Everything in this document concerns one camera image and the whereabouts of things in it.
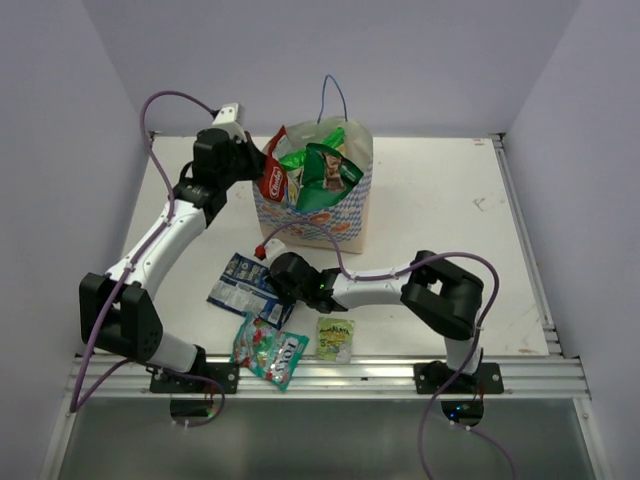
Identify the red Chuba chips bag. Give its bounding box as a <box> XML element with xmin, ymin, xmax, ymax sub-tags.
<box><xmin>259</xmin><ymin>126</ymin><xmax>291</xmax><ymax>204</ymax></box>

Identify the green Chuba cassava chips bag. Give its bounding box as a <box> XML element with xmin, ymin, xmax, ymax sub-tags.
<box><xmin>279</xmin><ymin>127</ymin><xmax>345</xmax><ymax>172</ymax></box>

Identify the blue snack packet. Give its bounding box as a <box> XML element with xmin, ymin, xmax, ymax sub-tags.
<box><xmin>207</xmin><ymin>253</ymin><xmax>294</xmax><ymax>329</ymax></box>

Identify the checkered paper bag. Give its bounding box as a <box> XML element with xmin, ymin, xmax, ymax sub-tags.
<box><xmin>253</xmin><ymin>74</ymin><xmax>374</xmax><ymax>253</ymax></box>

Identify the green Real chips bag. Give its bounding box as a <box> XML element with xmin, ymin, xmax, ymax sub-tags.
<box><xmin>296</xmin><ymin>151</ymin><xmax>364</xmax><ymax>212</ymax></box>

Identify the Fox's candy packet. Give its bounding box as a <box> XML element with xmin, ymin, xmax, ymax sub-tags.
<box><xmin>230</xmin><ymin>314</ymin><xmax>309</xmax><ymax>392</ymax></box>

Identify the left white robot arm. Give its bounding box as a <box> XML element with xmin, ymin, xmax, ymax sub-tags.
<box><xmin>79</xmin><ymin>128</ymin><xmax>266</xmax><ymax>393</ymax></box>

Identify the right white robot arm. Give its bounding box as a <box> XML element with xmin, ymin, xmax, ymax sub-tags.
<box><xmin>266</xmin><ymin>251</ymin><xmax>484</xmax><ymax>393</ymax></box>

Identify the small yellow-green candy packet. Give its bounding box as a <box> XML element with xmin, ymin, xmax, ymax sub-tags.
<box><xmin>316</xmin><ymin>317</ymin><xmax>355</xmax><ymax>364</ymax></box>

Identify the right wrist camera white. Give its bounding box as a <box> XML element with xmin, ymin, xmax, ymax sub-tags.
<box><xmin>254</xmin><ymin>239</ymin><xmax>287</xmax><ymax>261</ymax></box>

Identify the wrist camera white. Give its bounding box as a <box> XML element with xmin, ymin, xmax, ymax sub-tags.
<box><xmin>212</xmin><ymin>102</ymin><xmax>246</xmax><ymax>141</ymax></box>
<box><xmin>254</xmin><ymin>239</ymin><xmax>287</xmax><ymax>261</ymax></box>

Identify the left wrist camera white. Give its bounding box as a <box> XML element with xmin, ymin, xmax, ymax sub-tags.
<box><xmin>212</xmin><ymin>102</ymin><xmax>246</xmax><ymax>141</ymax></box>

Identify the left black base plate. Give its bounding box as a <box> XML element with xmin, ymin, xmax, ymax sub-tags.
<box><xmin>145</xmin><ymin>361</ymin><xmax>240</xmax><ymax>395</ymax></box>

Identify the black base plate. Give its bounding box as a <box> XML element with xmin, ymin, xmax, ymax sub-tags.
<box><xmin>145</xmin><ymin>361</ymin><xmax>240</xmax><ymax>395</ymax></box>
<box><xmin>413</xmin><ymin>361</ymin><xmax>505</xmax><ymax>395</ymax></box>

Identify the aluminium mounting rail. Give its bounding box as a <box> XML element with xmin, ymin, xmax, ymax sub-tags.
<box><xmin>82</xmin><ymin>355</ymin><xmax>591</xmax><ymax>400</ymax></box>

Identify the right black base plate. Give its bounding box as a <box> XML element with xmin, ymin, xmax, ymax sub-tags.
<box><xmin>413</xmin><ymin>361</ymin><xmax>505</xmax><ymax>395</ymax></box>

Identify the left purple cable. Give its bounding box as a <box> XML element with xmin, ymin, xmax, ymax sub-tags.
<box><xmin>68</xmin><ymin>91</ymin><xmax>226</xmax><ymax>429</ymax></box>

